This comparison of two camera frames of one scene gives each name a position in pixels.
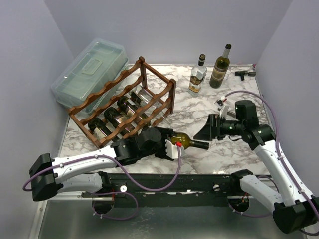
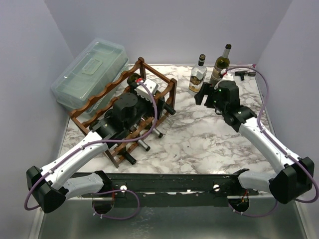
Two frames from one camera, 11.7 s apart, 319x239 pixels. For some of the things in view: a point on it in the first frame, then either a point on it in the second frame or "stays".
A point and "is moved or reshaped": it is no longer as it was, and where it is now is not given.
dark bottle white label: x=186 y=142 -> x=143 y=90
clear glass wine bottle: x=143 y=97 is moved or reshaped
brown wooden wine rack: x=131 y=104 stays
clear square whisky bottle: x=198 y=76 stays
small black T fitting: x=242 y=73 stays
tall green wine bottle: x=220 y=68 stays
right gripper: x=213 y=127 -> x=208 y=90
